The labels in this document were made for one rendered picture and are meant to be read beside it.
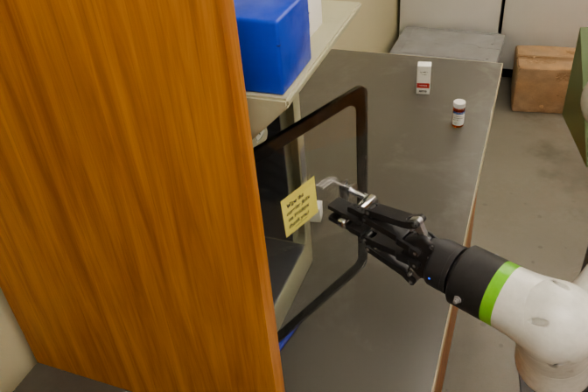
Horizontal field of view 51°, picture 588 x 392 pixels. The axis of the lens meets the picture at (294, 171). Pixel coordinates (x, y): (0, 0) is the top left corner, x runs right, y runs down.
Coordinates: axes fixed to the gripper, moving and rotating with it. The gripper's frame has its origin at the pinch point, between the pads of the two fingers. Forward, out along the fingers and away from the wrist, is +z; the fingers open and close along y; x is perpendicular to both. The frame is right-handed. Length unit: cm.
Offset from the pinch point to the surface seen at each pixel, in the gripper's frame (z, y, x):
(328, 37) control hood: 2.3, 31.1, 0.8
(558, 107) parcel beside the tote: 58, -116, -254
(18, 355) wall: 41, -25, 46
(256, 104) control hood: -1.9, 30.1, 18.5
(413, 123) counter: 32, -26, -67
